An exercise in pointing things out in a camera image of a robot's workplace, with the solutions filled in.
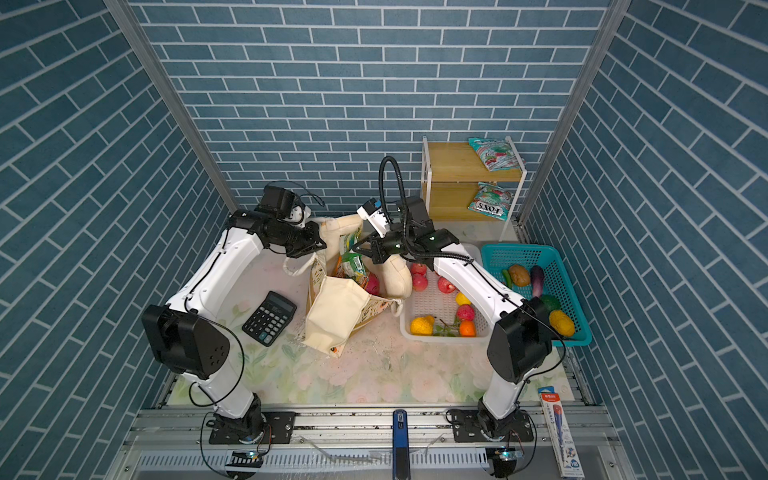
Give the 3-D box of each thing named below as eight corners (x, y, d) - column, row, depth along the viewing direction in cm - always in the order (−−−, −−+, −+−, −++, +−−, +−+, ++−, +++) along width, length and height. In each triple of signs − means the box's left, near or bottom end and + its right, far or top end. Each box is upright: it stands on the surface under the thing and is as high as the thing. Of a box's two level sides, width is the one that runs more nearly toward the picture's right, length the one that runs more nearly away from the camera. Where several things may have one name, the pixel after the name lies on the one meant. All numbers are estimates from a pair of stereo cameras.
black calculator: (241, 334, 92) (237, 329, 89) (273, 295, 100) (270, 290, 98) (269, 347, 89) (265, 343, 86) (298, 307, 98) (296, 302, 95)
